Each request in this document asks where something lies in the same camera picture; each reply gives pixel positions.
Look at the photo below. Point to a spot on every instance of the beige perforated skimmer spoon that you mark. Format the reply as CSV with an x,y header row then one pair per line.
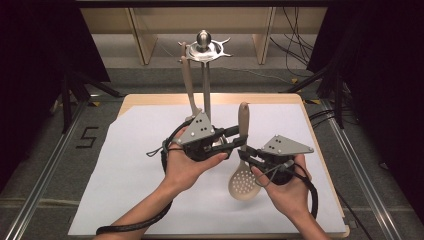
x,y
245,181

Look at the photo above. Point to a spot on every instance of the black stand legs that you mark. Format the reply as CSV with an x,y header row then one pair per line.
x,y
338,100
66,100

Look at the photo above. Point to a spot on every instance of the white table sheet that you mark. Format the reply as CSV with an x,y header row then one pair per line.
x,y
216,213

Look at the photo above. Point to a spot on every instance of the dark curtain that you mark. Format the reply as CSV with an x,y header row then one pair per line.
x,y
383,83
33,66

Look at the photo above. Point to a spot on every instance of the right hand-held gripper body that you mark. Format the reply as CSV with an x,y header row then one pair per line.
x,y
283,146

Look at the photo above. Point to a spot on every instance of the person's right hand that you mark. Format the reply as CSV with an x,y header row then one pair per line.
x,y
290,196

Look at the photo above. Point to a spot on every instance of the metal utensil stand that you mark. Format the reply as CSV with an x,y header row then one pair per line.
x,y
206,86

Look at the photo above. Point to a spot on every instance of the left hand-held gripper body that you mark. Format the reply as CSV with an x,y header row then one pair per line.
x,y
198,131

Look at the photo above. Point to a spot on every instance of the aluminium floor rail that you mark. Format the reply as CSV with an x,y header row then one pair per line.
x,y
360,166
43,176

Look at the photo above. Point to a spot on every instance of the wooden shelf unit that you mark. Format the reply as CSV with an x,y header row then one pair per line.
x,y
143,40

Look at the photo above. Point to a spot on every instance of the person's left hand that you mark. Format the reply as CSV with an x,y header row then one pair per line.
x,y
183,173

